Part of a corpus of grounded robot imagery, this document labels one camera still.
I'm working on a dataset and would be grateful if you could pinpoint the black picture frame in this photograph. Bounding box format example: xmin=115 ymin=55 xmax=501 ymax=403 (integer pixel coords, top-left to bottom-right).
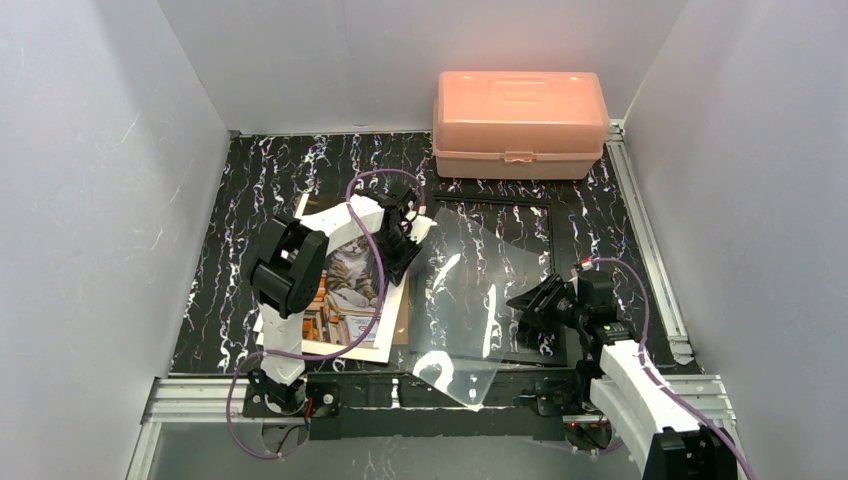
xmin=412 ymin=192 xmax=570 ymax=367

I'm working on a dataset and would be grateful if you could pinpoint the aluminium front rail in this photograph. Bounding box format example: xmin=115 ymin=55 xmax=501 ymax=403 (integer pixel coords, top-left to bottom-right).
xmin=142 ymin=374 xmax=737 ymax=424

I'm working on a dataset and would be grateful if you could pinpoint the aluminium right rail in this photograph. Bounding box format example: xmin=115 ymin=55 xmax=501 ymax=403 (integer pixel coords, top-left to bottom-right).
xmin=605 ymin=119 xmax=695 ymax=366

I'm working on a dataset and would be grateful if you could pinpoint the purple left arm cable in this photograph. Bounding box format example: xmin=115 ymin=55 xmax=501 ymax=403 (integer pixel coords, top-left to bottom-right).
xmin=225 ymin=168 xmax=427 ymax=462

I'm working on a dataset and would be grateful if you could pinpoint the cat photo print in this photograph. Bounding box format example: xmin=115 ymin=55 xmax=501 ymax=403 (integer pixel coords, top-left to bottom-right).
xmin=296 ymin=194 xmax=379 ymax=355

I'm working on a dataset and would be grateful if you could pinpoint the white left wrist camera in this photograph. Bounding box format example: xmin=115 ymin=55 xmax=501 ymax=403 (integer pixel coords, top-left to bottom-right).
xmin=407 ymin=215 xmax=437 ymax=244

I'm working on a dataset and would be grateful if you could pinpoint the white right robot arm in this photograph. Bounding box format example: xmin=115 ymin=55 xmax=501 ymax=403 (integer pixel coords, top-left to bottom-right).
xmin=507 ymin=270 xmax=741 ymax=479

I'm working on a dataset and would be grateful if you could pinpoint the pink plastic storage box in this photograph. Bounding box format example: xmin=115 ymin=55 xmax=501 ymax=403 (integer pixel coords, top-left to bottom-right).
xmin=432 ymin=71 xmax=610 ymax=180

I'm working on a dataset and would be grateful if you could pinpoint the brown cardboard backing board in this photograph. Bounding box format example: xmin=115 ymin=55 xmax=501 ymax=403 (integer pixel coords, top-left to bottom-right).
xmin=392 ymin=280 xmax=410 ymax=346

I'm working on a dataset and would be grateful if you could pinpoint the clear acrylic sheet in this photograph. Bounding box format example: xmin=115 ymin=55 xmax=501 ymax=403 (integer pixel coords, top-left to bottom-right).
xmin=405 ymin=207 xmax=548 ymax=411

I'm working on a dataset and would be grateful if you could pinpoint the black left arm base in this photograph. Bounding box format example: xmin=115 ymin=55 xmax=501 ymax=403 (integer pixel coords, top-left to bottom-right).
xmin=243 ymin=369 xmax=341 ymax=419

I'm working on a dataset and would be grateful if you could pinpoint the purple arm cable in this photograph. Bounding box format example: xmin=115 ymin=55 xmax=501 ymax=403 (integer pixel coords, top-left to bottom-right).
xmin=225 ymin=168 xmax=427 ymax=462
xmin=576 ymin=256 xmax=757 ymax=480

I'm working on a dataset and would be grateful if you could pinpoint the white mat board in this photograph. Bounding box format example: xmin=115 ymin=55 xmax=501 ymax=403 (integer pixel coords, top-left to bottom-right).
xmin=254 ymin=192 xmax=412 ymax=364

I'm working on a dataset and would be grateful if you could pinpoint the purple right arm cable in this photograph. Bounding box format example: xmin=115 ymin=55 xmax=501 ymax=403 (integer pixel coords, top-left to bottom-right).
xmin=576 ymin=256 xmax=757 ymax=480

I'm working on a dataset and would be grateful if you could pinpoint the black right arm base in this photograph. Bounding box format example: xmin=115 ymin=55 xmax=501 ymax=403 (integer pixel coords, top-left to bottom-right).
xmin=531 ymin=361 xmax=624 ymax=455

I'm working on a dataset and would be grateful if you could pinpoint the aluminium rail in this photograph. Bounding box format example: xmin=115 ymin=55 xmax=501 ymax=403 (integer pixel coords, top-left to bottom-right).
xmin=605 ymin=119 xmax=695 ymax=366
xmin=142 ymin=374 xmax=737 ymax=424

